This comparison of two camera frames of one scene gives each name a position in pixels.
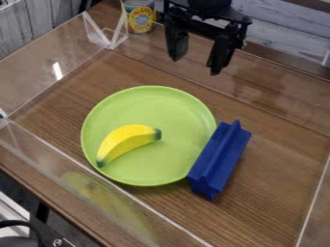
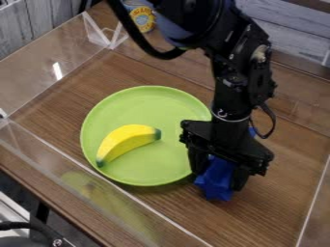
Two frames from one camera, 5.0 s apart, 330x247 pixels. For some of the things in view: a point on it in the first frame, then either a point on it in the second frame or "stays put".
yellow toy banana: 124,139 stays put
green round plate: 153,162 stays put
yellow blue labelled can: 140,13 stays put
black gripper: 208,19 -> 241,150
